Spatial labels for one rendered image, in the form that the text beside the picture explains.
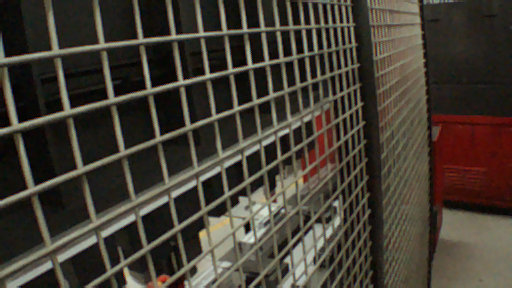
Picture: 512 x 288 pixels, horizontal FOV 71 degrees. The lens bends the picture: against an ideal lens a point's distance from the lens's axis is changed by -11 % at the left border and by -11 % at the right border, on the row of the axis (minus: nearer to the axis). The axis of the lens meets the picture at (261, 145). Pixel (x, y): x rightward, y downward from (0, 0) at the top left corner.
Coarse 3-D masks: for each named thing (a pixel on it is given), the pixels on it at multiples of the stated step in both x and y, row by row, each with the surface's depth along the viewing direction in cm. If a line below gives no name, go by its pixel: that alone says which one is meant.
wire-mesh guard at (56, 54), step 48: (0, 0) 13; (48, 0) 15; (96, 0) 17; (240, 0) 27; (288, 0) 33; (336, 0) 44; (0, 48) 13; (96, 48) 17; (144, 48) 20; (336, 48) 43; (384, 48) 64; (144, 96) 19; (336, 96) 43; (144, 144) 19; (192, 144) 23; (240, 144) 27; (336, 144) 43; (384, 144) 63; (336, 192) 43; (384, 192) 63; (48, 240) 15; (144, 240) 20; (288, 240) 34; (336, 240) 43; (384, 240) 65
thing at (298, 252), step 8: (320, 224) 172; (328, 224) 170; (336, 224) 170; (312, 232) 166; (320, 232) 165; (328, 232) 164; (312, 240) 159; (320, 240) 158; (296, 248) 155; (288, 256) 150; (296, 256) 149; (312, 256) 147; (312, 264) 142; (288, 272) 138; (296, 272) 138; (304, 272) 139; (288, 280) 134; (296, 280) 133
